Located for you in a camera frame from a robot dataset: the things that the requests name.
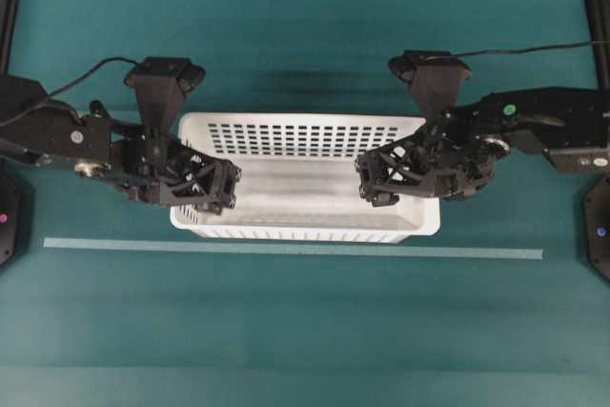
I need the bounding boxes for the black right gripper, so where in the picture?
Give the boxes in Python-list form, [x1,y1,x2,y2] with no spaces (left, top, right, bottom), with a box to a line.
[356,111,508,207]

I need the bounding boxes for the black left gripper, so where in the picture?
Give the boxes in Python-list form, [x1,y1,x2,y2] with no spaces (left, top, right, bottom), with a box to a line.
[107,128,241,215]

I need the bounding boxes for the white plastic perforated basket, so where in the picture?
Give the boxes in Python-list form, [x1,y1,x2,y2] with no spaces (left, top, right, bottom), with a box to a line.
[170,112,440,244]

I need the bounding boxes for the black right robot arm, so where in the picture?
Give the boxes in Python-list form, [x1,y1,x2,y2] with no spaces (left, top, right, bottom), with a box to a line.
[356,87,609,207]

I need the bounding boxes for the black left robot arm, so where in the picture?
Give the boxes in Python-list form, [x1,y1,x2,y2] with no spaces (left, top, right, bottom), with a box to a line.
[1,75,241,214]

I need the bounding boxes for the light green tape strip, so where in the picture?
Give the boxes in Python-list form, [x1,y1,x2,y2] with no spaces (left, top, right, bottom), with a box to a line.
[42,237,543,261]

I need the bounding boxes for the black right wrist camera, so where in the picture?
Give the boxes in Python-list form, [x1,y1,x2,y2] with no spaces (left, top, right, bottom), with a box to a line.
[388,51,472,121]

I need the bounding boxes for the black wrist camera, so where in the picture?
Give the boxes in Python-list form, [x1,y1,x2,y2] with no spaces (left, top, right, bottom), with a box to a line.
[124,57,206,134]
[388,51,472,121]

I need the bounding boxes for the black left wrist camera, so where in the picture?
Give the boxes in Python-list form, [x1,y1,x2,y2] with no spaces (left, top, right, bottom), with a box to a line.
[124,57,206,134]

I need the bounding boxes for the black left camera cable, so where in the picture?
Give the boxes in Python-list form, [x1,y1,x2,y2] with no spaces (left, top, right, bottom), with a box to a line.
[0,56,144,130]

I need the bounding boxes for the black camera cable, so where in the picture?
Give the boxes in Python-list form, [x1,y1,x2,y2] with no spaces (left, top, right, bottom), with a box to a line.
[0,56,144,130]
[450,39,610,59]

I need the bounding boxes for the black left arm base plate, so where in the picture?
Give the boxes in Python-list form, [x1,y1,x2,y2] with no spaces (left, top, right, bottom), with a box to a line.
[1,161,31,270]

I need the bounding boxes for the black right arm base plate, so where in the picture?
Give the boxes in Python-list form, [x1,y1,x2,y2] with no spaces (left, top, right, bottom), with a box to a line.
[578,174,609,285]

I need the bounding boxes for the black right camera cable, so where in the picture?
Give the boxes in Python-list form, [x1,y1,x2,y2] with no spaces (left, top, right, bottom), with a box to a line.
[450,39,610,59]

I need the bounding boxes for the black aluminium frame rail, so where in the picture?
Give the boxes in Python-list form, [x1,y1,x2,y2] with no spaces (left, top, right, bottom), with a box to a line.
[584,0,609,91]

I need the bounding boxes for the black left frame rail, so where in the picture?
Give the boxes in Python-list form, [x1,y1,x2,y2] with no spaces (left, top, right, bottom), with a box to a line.
[0,0,19,74]

